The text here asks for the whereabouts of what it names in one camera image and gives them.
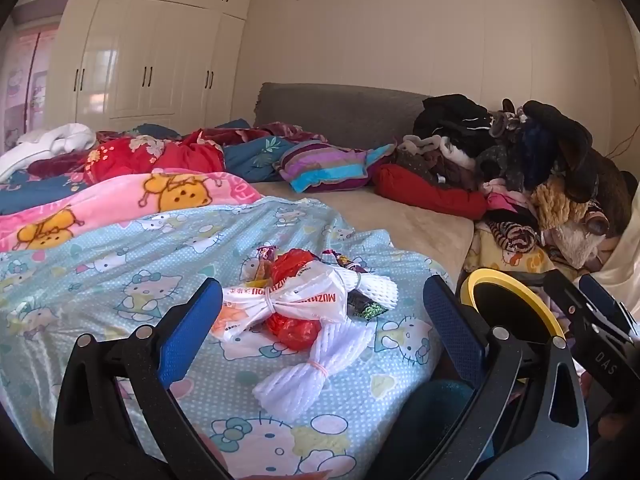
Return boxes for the navy fluffy garment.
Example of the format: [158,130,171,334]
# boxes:
[517,120,558,186]

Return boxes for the light blue cat print sheet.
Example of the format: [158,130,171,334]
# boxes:
[0,195,451,480]

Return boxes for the white fleece garment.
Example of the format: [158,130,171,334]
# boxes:
[397,134,476,171]

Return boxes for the black plush garment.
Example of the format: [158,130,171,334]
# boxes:
[522,101,601,203]

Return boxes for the white curtain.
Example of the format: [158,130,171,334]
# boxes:
[595,220,640,286]

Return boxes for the yellow cartoon blanket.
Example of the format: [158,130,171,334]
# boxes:
[465,225,556,276]

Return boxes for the tiger striped garment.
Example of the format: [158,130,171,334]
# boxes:
[487,220,543,253]

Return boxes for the tan fluffy garment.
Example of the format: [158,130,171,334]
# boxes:
[530,177,591,231]

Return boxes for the pink garment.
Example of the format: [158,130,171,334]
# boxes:
[482,177,538,213]

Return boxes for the red plastic bag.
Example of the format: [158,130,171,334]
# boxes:
[265,249,323,352]

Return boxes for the brown dotted garment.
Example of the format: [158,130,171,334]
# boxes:
[390,150,481,191]

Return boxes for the dark grey knit sweater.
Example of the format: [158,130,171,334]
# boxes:
[475,130,531,191]

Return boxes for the cream fleece garment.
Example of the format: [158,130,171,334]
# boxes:
[542,210,616,268]

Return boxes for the white built-in wardrobe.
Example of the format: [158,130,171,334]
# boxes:
[20,0,253,133]

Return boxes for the white plastic bag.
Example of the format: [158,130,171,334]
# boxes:
[210,260,351,346]

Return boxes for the beige bed sheet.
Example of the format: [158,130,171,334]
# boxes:
[252,180,475,281]

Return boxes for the purple foil candy wrapper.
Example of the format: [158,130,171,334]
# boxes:
[320,250,366,272]

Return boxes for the dark brown plush toy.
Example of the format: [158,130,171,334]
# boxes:
[590,150,640,241]

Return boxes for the black bin yellow rim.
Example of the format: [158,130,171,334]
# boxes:
[459,267,568,351]

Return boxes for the red cushion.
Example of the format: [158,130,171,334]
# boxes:
[372,162,488,221]

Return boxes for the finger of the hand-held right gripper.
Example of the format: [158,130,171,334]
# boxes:
[579,273,640,347]
[543,269,622,342]

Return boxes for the red floral quilt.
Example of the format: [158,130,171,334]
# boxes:
[80,135,226,186]

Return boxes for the pink bear print blanket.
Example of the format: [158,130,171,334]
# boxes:
[0,169,263,253]

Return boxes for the trash wrappers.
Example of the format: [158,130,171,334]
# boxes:
[330,262,398,318]

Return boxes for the maroon floral blanket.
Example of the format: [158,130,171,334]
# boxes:
[27,122,327,178]

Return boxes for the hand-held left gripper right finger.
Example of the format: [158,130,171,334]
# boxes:
[422,275,591,480]

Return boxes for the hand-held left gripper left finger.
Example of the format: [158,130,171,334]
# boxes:
[52,277,236,480]

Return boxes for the white foam net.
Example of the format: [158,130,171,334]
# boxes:
[252,320,376,423]

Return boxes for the pink white candy wrapper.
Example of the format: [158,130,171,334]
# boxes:
[255,245,279,281]

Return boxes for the pink cartoon sliding door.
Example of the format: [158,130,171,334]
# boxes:
[0,0,71,151]

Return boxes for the grey patterned scarf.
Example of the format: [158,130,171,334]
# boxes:
[489,99,528,138]

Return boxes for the black jacket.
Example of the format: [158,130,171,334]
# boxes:
[414,94,496,138]

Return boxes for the grey bed headboard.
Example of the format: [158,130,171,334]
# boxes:
[252,82,436,148]

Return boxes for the striped pillow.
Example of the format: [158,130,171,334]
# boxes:
[274,140,396,193]

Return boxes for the black green snack wrapper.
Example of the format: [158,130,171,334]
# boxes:
[347,292,388,321]

